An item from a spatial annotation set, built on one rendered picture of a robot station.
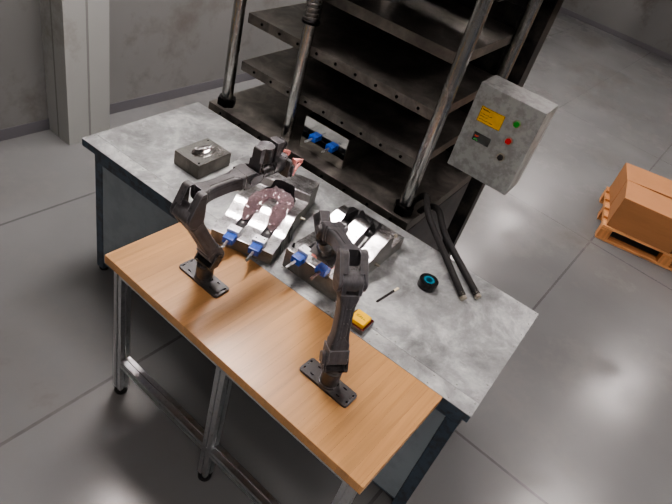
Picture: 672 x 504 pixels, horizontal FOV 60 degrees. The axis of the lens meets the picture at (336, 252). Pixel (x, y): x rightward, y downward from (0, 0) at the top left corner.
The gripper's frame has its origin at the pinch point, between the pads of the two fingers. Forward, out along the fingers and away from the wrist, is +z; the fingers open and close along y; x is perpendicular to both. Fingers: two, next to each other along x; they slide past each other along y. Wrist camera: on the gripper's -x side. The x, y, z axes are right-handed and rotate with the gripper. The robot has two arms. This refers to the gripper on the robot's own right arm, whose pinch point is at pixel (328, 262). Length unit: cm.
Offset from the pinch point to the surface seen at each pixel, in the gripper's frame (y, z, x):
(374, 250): -7.2, 14.4, -19.3
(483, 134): -14, 13, -91
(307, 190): 34.0, 19.2, -28.4
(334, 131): 52, 38, -71
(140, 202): 96, 27, 16
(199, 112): 119, 41, -44
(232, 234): 37.6, 1.4, 11.1
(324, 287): -2.3, 8.0, 6.5
